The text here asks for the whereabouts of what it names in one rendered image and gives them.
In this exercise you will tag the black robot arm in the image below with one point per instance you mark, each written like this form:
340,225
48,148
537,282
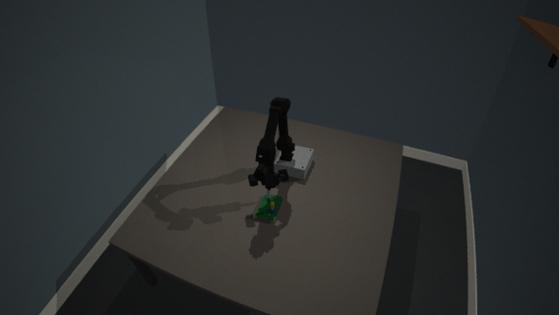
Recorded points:
267,146

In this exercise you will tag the green circuit board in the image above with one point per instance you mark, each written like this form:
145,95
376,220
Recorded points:
269,207

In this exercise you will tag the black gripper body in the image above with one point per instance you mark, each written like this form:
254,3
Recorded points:
282,175

